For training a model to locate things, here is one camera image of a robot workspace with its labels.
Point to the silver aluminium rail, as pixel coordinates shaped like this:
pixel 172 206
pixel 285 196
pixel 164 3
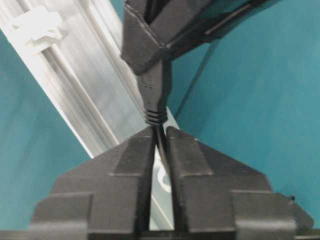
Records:
pixel 71 48

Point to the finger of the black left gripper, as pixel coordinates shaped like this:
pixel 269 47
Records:
pixel 189 13
pixel 143 45

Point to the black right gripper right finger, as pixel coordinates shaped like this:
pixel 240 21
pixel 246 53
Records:
pixel 219 198

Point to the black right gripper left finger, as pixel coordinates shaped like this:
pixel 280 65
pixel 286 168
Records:
pixel 106 198

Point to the teal table cloth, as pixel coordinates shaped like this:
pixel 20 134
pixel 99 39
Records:
pixel 253 95

